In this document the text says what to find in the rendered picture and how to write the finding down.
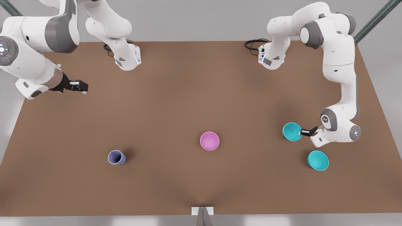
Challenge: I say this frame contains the pale frame post foot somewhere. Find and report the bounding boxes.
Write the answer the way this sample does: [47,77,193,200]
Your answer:
[192,207,214,216]

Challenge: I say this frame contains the silver frame post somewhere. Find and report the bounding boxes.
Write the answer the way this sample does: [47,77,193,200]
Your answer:
[0,0,23,17]
[196,207,214,226]
[353,0,402,44]

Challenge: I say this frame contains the black cable loop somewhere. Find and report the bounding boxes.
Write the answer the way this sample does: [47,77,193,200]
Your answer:
[103,39,134,57]
[244,38,271,57]

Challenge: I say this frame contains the teal blue bowl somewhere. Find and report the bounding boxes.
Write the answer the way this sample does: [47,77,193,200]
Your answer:
[307,150,329,171]
[282,122,302,142]

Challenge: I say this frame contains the pink bowl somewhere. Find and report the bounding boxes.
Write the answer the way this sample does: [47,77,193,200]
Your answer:
[200,132,220,151]

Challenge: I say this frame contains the lavender cup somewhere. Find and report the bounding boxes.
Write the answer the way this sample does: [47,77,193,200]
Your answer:
[107,150,127,166]

